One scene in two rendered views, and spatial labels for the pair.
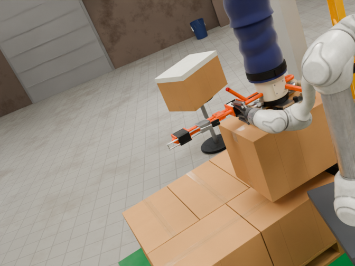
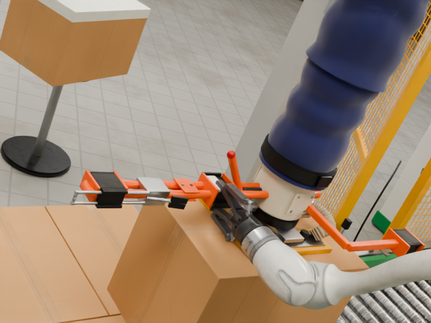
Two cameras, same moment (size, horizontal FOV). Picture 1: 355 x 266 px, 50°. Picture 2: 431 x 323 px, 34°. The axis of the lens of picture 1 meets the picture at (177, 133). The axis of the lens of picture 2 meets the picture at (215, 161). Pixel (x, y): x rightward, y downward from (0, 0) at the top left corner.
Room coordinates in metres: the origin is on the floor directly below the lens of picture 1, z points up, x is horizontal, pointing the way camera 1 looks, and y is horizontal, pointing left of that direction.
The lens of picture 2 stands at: (0.52, 0.51, 2.07)
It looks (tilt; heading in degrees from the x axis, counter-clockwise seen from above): 25 degrees down; 330
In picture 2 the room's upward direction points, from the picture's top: 24 degrees clockwise
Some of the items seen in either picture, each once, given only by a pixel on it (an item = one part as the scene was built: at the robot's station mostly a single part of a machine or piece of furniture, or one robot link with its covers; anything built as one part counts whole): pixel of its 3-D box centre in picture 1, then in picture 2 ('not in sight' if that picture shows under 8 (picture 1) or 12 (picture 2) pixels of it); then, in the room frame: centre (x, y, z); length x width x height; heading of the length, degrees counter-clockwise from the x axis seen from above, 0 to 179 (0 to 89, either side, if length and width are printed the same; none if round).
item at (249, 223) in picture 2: (249, 114); (244, 226); (1.80, -0.38, 1.20); 0.09 x 0.07 x 0.08; 15
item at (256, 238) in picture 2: (257, 116); (260, 245); (1.73, -0.40, 1.20); 0.09 x 0.06 x 0.09; 105
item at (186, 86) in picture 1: (192, 81); (76, 28); (3.97, -0.37, 0.82); 0.60 x 0.40 x 0.40; 128
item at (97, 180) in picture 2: (181, 136); (104, 187); (1.87, -0.01, 1.21); 0.08 x 0.07 x 0.05; 105
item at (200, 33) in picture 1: (199, 28); not in sight; (9.77, -1.58, 0.24); 0.42 x 0.38 x 0.48; 9
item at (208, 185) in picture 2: (235, 107); (217, 190); (1.95, -0.35, 1.20); 0.10 x 0.08 x 0.06; 15
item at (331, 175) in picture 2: (265, 68); (299, 159); (2.02, -0.60, 1.31); 0.23 x 0.23 x 0.04
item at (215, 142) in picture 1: (208, 121); (50, 111); (3.97, -0.37, 0.31); 0.40 x 0.40 x 0.62
